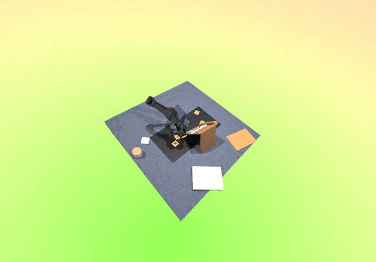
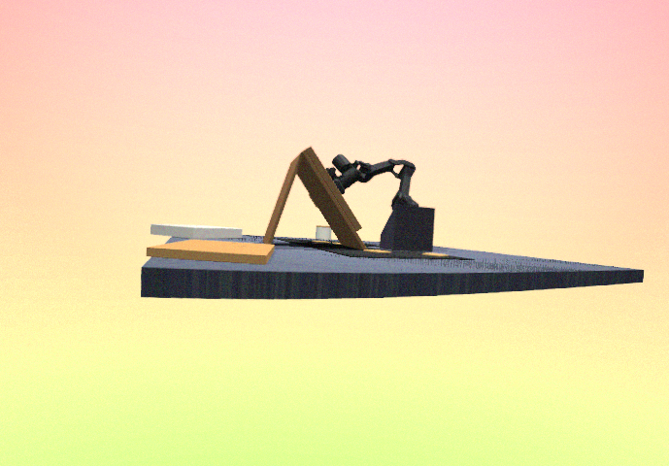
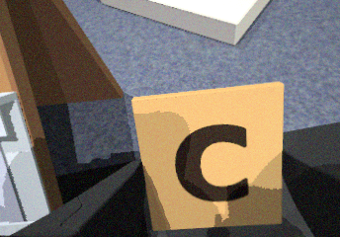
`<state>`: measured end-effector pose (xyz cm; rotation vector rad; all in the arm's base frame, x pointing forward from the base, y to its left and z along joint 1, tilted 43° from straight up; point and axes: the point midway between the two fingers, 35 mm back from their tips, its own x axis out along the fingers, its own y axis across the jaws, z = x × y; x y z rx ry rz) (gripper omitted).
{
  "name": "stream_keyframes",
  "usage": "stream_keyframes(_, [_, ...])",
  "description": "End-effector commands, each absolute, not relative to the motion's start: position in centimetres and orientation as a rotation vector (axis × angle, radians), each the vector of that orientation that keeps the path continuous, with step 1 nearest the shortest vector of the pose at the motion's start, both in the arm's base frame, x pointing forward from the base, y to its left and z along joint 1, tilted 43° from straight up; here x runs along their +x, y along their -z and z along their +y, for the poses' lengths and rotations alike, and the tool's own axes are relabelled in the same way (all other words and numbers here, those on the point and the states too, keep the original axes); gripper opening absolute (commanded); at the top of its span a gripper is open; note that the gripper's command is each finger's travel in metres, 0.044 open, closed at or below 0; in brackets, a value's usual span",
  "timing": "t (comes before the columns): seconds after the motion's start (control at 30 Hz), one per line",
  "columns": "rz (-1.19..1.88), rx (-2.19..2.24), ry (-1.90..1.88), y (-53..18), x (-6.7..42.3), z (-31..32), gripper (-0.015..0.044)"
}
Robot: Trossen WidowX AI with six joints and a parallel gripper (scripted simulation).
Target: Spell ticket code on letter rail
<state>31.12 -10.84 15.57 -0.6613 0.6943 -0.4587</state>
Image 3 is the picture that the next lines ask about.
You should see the tan square tile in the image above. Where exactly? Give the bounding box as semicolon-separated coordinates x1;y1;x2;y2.
131;82;284;231

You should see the white flat square slab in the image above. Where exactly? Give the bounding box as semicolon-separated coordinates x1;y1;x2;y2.
101;0;270;45

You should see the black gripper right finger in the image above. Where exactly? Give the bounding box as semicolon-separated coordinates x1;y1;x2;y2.
282;148;340;237

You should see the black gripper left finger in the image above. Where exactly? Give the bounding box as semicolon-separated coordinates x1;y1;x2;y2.
0;160;146;237

